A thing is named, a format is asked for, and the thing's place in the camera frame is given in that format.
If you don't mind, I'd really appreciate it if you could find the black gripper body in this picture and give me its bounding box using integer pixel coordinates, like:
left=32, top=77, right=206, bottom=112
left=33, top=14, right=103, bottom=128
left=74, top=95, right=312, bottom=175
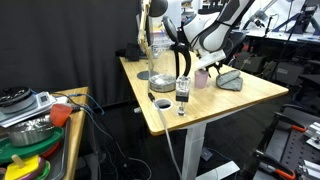
left=204, top=61, right=223, bottom=74

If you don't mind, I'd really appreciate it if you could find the grey towel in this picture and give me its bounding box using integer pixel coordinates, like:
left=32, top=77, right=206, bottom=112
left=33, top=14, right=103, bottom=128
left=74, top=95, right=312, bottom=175
left=216, top=70, right=243, bottom=91

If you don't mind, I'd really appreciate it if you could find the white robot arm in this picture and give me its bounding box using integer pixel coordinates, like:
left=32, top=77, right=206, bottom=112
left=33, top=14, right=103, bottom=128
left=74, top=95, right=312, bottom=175
left=183, top=0, right=254, bottom=70

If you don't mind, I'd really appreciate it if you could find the pink plastic cup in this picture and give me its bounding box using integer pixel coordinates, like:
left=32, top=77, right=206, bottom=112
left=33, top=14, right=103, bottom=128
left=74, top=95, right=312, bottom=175
left=194, top=70, right=208, bottom=89

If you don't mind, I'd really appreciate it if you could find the glass pepper grinder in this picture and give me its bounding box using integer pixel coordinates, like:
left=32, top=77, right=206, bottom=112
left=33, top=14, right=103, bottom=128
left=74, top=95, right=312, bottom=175
left=176, top=76, right=191, bottom=116

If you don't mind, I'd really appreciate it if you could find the glass electric kettle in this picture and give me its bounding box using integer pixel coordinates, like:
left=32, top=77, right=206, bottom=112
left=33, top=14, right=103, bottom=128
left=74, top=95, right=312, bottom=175
left=149, top=16, right=191, bottom=92

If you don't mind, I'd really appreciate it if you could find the wooden desk lamp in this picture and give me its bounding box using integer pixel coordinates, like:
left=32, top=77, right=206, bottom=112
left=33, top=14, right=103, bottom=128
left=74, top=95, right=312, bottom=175
left=137, top=0, right=168, bottom=73

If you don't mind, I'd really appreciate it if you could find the black perforated side table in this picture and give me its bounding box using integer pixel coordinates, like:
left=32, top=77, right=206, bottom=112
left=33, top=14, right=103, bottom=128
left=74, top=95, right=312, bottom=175
left=253, top=110, right=320, bottom=180

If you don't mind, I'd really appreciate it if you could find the orange plastic cup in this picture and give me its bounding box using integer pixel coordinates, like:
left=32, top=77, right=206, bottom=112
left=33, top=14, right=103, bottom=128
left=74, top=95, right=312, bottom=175
left=49, top=104, right=72, bottom=127

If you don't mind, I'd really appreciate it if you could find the white kitchen scale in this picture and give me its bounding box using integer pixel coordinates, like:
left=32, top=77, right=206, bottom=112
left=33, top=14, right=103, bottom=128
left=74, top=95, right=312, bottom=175
left=0, top=92, right=56, bottom=128

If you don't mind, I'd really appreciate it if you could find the grey metal tray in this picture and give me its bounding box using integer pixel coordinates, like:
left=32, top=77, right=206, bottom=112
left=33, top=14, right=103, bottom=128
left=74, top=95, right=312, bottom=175
left=47, top=119, right=71, bottom=180

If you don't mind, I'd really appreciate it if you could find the steel bowl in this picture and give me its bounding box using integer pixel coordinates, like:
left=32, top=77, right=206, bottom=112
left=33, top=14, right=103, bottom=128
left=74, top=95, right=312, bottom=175
left=7, top=118, right=54, bottom=147

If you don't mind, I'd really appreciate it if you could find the green plastic plate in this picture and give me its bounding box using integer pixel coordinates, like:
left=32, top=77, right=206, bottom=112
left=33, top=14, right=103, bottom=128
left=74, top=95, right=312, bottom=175
left=0, top=127, right=64, bottom=164

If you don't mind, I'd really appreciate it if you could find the yellow toy block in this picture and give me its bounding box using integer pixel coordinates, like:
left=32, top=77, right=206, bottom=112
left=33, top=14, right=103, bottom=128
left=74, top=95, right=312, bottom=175
left=5, top=155, right=40, bottom=180

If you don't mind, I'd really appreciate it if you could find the white cable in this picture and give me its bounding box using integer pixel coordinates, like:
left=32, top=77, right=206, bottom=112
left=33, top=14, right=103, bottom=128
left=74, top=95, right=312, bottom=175
left=147, top=92, right=184, bottom=180

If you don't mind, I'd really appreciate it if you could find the orange handled clamp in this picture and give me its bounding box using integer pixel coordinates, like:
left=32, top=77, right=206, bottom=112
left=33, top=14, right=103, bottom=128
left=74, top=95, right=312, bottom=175
left=274, top=112, right=307, bottom=132

